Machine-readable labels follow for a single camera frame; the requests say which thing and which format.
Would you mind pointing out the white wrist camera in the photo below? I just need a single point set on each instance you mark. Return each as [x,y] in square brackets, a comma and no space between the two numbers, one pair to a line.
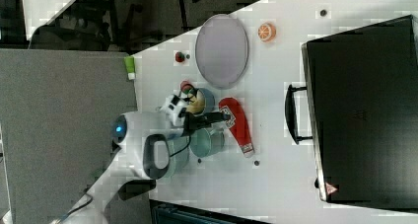
[175,108]

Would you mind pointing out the black toaster oven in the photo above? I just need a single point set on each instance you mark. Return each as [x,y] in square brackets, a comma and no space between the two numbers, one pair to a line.
[363,103]

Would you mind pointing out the red plush ketchup bottle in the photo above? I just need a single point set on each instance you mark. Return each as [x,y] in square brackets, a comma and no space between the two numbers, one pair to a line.
[237,124]

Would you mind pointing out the dark red strawberry toy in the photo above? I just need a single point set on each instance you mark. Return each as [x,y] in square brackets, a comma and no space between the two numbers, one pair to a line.
[179,57]

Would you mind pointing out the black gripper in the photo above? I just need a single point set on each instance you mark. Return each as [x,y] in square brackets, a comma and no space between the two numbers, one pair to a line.
[193,122]

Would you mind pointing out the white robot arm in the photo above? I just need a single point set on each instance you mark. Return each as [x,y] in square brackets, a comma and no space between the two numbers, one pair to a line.
[143,139]

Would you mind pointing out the green white tube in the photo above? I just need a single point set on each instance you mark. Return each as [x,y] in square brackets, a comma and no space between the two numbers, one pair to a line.
[129,62]

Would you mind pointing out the orange slice toy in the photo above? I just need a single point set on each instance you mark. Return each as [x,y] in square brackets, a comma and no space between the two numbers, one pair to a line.
[267,32]

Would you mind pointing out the dark teal crate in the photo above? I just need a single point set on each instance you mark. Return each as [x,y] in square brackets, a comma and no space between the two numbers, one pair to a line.
[175,214]

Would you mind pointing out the black cylinder table clamp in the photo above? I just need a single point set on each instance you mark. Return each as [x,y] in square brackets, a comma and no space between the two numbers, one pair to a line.
[136,188]

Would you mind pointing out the teal metal cup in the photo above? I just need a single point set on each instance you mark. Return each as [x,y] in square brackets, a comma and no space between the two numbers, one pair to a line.
[207,142]

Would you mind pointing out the pink strawberry toy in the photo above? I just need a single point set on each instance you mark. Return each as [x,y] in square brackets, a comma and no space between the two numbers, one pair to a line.
[185,86]

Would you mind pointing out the round grey plate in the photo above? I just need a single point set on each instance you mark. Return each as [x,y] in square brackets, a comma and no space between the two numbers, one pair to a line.
[221,51]

